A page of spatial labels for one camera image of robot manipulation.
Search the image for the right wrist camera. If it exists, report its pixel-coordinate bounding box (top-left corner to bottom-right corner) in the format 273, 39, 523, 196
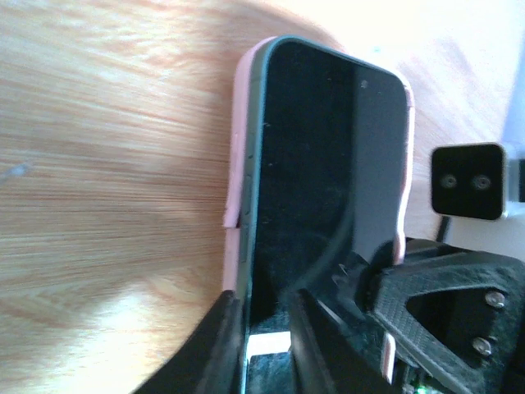
431, 142, 524, 221

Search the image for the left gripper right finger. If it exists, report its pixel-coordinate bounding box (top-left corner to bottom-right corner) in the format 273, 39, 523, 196
288, 290, 400, 394

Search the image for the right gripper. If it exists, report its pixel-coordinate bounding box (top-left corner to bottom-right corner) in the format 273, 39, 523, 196
368, 240, 524, 393

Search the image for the black screen phone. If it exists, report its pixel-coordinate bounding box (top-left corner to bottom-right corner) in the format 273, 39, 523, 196
241, 35, 411, 394

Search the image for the pink phone case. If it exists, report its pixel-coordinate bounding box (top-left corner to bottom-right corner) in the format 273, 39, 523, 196
223, 35, 418, 383

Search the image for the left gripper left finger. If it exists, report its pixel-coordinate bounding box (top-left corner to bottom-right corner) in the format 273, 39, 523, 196
135, 290, 243, 394

